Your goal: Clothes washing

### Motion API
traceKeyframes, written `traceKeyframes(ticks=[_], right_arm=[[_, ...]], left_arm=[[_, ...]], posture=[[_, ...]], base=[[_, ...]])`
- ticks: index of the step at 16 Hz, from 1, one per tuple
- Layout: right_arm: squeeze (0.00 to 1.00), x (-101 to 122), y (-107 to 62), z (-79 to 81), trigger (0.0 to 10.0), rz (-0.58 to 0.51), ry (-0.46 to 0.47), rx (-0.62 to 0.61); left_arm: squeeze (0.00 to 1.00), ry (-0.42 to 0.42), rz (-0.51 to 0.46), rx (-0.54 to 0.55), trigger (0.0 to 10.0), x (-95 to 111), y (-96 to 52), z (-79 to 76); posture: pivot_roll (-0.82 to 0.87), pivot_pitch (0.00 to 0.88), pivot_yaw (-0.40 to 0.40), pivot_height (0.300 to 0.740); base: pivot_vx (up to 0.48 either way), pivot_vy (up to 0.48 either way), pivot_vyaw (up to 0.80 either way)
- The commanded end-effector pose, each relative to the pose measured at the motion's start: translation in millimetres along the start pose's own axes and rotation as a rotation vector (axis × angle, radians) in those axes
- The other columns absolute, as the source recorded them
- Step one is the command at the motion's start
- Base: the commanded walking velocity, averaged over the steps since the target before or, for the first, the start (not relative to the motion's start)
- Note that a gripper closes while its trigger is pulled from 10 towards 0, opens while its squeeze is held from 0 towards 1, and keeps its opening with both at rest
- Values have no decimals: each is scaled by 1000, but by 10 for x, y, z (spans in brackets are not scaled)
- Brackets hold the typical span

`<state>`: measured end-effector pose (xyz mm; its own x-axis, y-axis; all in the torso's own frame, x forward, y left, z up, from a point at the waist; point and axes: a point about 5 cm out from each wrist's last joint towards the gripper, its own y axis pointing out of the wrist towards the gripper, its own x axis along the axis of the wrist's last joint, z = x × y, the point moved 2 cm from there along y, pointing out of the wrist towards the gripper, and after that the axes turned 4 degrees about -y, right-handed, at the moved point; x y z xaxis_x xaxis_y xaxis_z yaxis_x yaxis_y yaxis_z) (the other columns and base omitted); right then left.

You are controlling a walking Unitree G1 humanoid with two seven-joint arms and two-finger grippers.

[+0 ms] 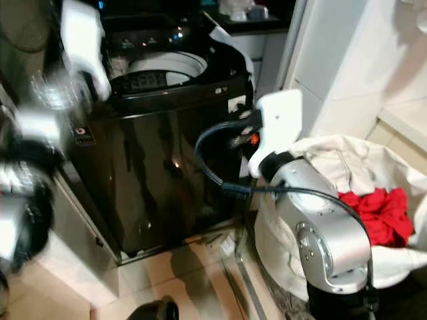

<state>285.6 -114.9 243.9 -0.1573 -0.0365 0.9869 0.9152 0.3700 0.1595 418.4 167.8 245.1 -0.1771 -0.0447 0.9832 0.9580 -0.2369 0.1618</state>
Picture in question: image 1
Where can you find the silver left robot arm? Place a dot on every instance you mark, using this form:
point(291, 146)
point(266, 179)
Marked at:
point(19, 226)

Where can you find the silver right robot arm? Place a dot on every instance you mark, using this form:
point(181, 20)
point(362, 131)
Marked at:
point(327, 226)

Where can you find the black top-loading washing machine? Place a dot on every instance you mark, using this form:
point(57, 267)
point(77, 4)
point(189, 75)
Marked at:
point(160, 166)

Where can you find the white cloth on washer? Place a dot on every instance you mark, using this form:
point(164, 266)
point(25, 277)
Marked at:
point(233, 45)

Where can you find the dark-topped white cabinet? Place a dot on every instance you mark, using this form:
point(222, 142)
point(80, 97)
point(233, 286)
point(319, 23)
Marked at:
point(270, 40)

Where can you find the cream fabric laundry bag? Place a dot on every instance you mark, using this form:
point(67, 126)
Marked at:
point(340, 160)

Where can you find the white figurine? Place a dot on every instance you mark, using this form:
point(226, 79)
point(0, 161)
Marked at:
point(235, 8)

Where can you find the red garment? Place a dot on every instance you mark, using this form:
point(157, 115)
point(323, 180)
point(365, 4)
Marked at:
point(383, 213)

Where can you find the black robot foot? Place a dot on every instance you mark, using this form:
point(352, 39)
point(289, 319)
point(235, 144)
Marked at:
point(159, 310)

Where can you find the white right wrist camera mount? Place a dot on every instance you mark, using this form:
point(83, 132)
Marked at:
point(280, 120)

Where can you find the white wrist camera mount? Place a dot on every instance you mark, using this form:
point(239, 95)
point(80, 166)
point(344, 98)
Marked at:
point(83, 36)
point(280, 120)

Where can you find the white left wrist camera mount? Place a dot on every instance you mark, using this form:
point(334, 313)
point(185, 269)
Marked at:
point(83, 36)

